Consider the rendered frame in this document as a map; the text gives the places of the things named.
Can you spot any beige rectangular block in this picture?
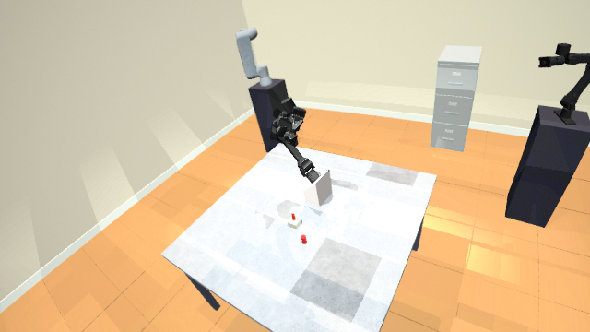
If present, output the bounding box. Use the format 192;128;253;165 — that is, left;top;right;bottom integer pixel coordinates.
288;216;302;229

